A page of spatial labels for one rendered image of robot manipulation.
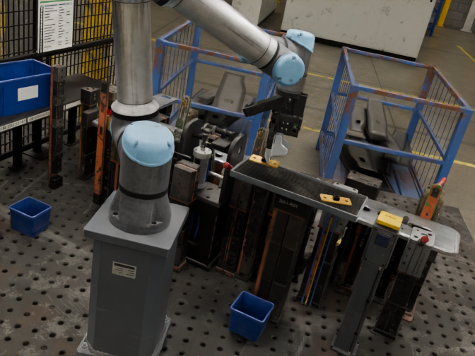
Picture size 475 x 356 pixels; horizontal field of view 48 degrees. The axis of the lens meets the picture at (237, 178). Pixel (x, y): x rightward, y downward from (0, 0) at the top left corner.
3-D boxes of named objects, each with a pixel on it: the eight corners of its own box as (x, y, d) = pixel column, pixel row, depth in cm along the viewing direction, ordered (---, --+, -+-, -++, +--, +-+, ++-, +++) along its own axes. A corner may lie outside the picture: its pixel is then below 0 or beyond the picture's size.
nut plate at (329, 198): (349, 199, 147) (350, 195, 146) (351, 205, 144) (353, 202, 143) (319, 194, 146) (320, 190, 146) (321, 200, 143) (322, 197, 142)
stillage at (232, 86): (183, 114, 506) (197, 13, 464) (265, 134, 500) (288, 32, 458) (141, 164, 399) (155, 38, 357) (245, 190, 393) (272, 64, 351)
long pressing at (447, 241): (461, 229, 181) (462, 225, 180) (456, 260, 162) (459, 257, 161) (122, 109, 222) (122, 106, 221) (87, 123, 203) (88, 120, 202)
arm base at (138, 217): (161, 241, 124) (166, 204, 119) (98, 225, 125) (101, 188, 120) (177, 210, 137) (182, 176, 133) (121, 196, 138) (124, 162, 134)
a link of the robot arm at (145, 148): (121, 195, 119) (127, 140, 113) (114, 167, 130) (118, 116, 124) (174, 194, 124) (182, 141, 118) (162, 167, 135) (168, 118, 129)
